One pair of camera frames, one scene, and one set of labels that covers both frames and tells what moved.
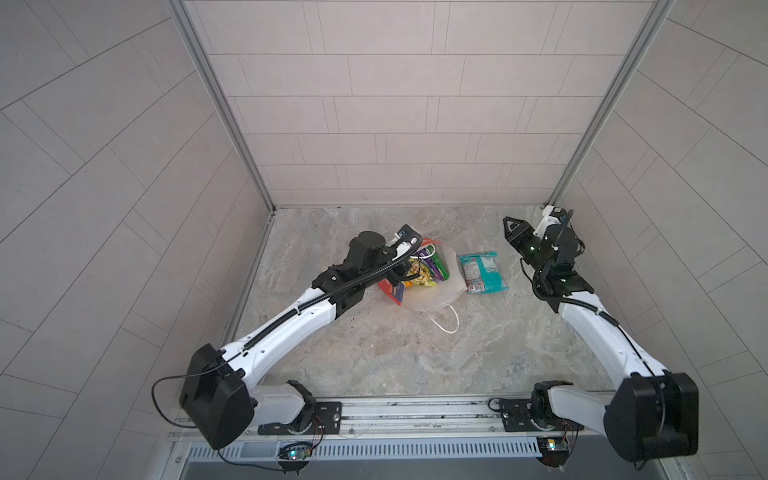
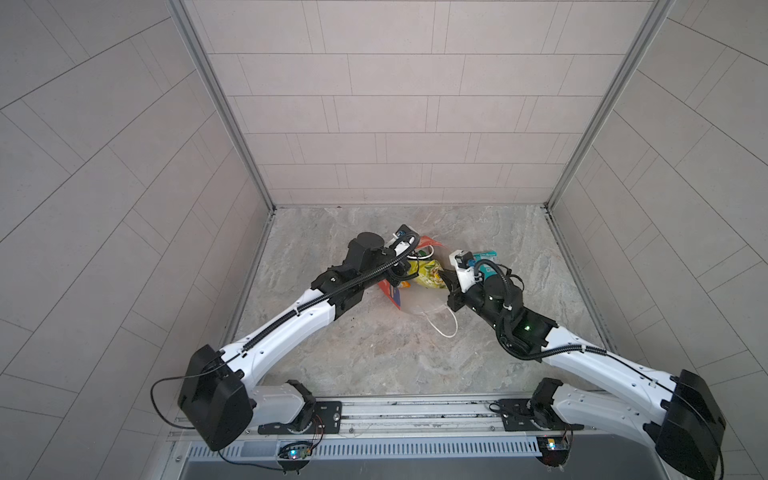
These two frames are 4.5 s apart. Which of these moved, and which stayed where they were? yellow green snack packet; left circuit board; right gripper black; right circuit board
Moved: yellow green snack packet; right gripper black
Stayed: left circuit board; right circuit board
